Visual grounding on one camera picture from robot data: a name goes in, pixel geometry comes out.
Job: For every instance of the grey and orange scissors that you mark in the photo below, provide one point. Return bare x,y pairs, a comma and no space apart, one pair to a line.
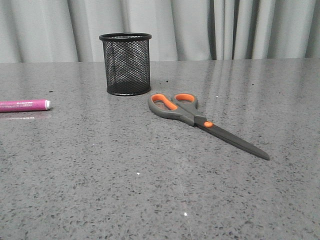
184,107

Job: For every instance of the magenta marker pen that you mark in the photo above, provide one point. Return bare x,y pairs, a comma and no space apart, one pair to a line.
25,105

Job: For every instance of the black mesh pen cup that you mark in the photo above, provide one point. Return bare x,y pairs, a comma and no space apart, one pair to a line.
127,63

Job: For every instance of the grey curtain backdrop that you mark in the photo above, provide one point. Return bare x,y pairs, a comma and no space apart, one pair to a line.
68,30

